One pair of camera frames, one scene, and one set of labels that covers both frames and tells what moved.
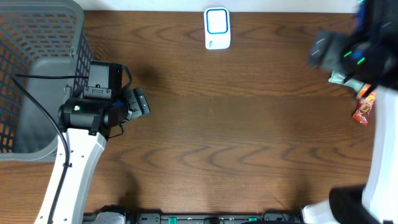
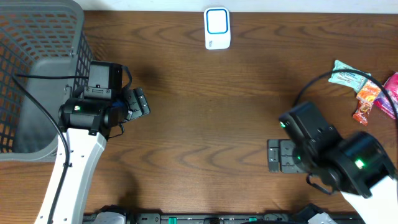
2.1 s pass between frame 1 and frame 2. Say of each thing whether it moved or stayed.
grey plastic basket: stayed
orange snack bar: stayed
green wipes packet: stayed
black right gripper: moved
